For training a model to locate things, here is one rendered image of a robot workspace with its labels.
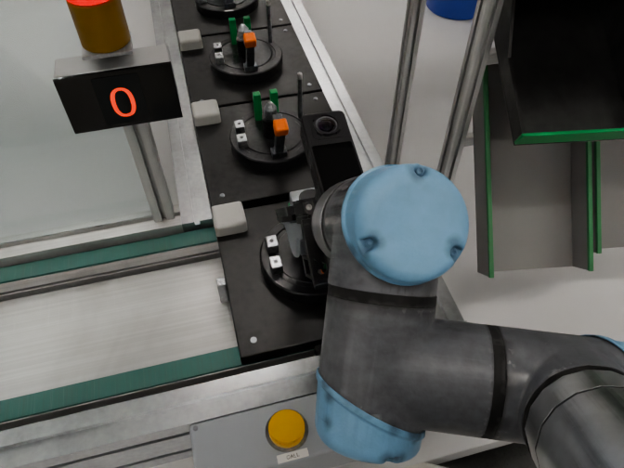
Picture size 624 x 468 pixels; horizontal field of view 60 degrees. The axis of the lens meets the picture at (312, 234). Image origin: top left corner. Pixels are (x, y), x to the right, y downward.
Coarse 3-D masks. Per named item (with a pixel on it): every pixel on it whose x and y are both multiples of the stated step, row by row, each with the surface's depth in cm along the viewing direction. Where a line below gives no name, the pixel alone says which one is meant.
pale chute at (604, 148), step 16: (592, 144) 69; (608, 144) 72; (592, 160) 69; (608, 160) 72; (592, 176) 69; (608, 176) 73; (592, 192) 69; (608, 192) 73; (592, 208) 70; (608, 208) 73; (608, 224) 73; (608, 240) 73
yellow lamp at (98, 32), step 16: (112, 0) 52; (80, 16) 52; (96, 16) 52; (112, 16) 53; (80, 32) 54; (96, 32) 53; (112, 32) 54; (128, 32) 56; (96, 48) 55; (112, 48) 55
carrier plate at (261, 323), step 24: (264, 216) 80; (240, 240) 77; (240, 264) 74; (240, 288) 72; (264, 288) 72; (240, 312) 69; (264, 312) 69; (288, 312) 69; (312, 312) 69; (240, 336) 67; (264, 336) 67; (288, 336) 67; (312, 336) 67; (240, 360) 66
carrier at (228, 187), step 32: (256, 96) 87; (320, 96) 99; (224, 128) 93; (256, 128) 90; (224, 160) 88; (256, 160) 85; (288, 160) 85; (224, 192) 83; (256, 192) 83; (288, 192) 83
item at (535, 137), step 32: (512, 0) 55; (544, 0) 62; (576, 0) 62; (608, 0) 60; (512, 32) 56; (544, 32) 60; (576, 32) 61; (608, 32) 60; (512, 64) 57; (544, 64) 59; (576, 64) 60; (608, 64) 60; (512, 96) 57; (544, 96) 58; (576, 96) 59; (608, 96) 59; (512, 128) 57; (544, 128) 57; (576, 128) 58; (608, 128) 58
